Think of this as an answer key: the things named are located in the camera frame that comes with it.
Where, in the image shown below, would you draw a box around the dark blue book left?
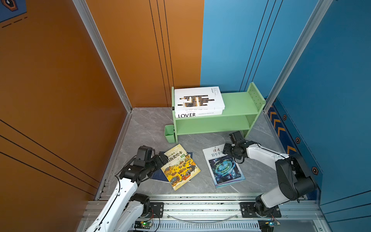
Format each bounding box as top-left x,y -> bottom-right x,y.
151,169 -> 169,183

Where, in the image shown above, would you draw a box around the circuit board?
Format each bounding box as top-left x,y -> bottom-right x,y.
258,220 -> 281,232
133,221 -> 153,231

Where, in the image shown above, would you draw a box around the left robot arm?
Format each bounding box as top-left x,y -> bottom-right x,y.
87,146 -> 169,232

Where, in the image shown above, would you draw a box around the left circuit board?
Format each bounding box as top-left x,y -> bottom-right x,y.
133,221 -> 153,231

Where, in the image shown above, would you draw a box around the yellow Chinese history picture book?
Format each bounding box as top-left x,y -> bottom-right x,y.
161,144 -> 201,190

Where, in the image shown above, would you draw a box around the light blue book underneath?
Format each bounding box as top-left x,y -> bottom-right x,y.
203,144 -> 245,188

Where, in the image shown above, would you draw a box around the white LOVER book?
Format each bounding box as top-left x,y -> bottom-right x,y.
174,110 -> 223,119

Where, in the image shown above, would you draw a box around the aluminium rail frame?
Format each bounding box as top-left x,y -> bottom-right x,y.
77,193 -> 330,232

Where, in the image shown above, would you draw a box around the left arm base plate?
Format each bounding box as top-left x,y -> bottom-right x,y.
140,202 -> 164,218

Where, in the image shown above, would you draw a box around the green desktop shelf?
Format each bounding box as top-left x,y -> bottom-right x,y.
172,82 -> 266,143

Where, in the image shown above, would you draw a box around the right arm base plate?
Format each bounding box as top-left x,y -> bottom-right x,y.
239,202 -> 282,218

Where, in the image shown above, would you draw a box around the green pen cup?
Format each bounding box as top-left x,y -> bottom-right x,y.
164,125 -> 176,143

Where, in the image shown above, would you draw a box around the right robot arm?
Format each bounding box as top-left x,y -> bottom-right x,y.
223,131 -> 318,218

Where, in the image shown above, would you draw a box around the right circuit board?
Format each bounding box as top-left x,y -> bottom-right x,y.
258,220 -> 281,232

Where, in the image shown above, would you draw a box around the white book brown bars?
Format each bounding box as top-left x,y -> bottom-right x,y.
174,87 -> 225,111

